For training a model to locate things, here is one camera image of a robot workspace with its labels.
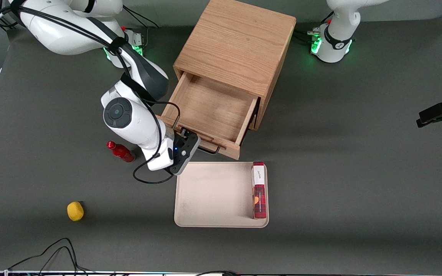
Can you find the red and white carton box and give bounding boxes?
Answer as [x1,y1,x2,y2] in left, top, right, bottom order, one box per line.
[252,161,267,219]

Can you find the wooden drawer with handle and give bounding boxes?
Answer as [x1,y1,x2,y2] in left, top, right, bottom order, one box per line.
[161,71,262,161]

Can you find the black base cable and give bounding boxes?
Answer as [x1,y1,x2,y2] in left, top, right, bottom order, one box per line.
[293,29,321,44]
[123,5,160,30]

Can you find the beige plastic tray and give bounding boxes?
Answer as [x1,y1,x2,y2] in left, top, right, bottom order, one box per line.
[174,161,269,228]

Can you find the black metal drawer handle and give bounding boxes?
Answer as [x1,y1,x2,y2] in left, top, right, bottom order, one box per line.
[175,126,221,155]

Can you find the wooden drawer cabinet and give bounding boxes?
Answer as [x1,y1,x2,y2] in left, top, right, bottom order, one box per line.
[173,0,297,131]

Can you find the red plastic bottle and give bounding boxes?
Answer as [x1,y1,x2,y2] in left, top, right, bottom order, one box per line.
[106,141,136,163]

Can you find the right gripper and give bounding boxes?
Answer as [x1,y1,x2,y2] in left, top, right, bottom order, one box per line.
[147,126,192,172]

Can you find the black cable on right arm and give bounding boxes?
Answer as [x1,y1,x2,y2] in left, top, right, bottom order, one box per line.
[0,0,181,185]

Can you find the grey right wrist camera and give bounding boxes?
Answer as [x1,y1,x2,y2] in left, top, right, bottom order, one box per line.
[169,132,201,176]

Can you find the black floor cable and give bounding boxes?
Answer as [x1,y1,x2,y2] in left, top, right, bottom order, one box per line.
[8,238,91,276]
[196,270,241,276]
[33,246,81,276]

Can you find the yellow lemon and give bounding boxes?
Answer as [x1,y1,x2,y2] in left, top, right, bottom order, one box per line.
[67,201,84,222]

